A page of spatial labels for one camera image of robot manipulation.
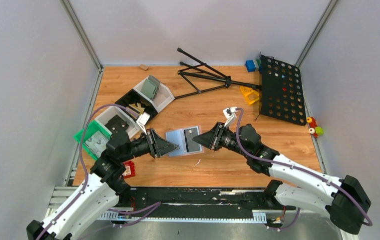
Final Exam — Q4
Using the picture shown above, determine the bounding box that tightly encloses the black VIP credit card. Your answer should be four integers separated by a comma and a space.
184, 127, 201, 153

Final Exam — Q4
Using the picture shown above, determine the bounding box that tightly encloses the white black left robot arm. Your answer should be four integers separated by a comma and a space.
26, 128, 179, 240

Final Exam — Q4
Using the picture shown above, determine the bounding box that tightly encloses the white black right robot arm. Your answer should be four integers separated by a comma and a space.
192, 122, 371, 235

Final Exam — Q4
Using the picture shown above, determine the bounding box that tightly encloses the white bin near green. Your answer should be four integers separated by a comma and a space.
95, 106, 140, 139

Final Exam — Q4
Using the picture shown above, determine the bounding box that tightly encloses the clear packet in green bin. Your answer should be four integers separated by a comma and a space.
84, 131, 108, 159

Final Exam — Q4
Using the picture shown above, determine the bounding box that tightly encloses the green plastic bin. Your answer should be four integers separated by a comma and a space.
82, 120, 111, 160

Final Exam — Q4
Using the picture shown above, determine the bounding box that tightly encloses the tan black item in bin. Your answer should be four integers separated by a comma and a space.
126, 102, 145, 119

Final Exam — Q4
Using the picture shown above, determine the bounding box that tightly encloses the white bin far end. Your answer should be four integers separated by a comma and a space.
133, 75, 175, 113

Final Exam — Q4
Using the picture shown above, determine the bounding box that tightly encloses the black plastic bin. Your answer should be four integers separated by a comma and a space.
115, 89, 158, 121

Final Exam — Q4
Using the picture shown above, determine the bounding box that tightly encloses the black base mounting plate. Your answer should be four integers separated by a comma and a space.
114, 187, 296, 217

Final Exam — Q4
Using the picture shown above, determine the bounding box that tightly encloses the grey green pouch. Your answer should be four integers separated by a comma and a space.
141, 75, 160, 100

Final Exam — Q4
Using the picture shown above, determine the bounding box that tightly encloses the black folding tripod stand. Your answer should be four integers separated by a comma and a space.
175, 47, 262, 100

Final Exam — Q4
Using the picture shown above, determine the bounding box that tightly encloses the black perforated music tray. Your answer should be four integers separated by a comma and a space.
259, 54, 307, 126

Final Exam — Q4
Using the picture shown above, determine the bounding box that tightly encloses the blue toy block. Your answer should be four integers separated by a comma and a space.
245, 59, 260, 72

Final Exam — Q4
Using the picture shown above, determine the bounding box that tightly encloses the small wooden block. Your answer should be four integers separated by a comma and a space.
139, 64, 149, 71

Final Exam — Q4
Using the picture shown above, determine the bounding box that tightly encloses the red yellow toy piece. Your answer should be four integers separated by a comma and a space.
306, 116, 318, 128

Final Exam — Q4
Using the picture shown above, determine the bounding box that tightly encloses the green white toy piece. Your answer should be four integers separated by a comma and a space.
309, 126, 324, 138

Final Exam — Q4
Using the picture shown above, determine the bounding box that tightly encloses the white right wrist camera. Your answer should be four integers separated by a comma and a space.
223, 106, 237, 128

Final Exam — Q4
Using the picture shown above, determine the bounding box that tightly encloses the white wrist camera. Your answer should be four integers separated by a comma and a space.
136, 112, 150, 135
223, 106, 237, 128

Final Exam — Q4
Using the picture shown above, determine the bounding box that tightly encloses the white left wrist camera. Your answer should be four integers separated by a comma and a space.
136, 112, 150, 135

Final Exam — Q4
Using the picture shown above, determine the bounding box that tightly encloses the yellow toy frame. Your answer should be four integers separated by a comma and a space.
240, 86, 260, 106

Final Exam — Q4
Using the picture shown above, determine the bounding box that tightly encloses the white slotted cable duct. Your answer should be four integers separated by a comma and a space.
97, 210, 267, 224

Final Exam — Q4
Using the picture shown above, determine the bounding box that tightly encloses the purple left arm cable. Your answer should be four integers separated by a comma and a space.
35, 103, 161, 240

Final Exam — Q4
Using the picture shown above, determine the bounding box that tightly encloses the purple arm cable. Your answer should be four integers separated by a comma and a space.
235, 107, 373, 232
35, 103, 161, 240

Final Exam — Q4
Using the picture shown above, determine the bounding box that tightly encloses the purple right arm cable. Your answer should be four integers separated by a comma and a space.
235, 107, 373, 232

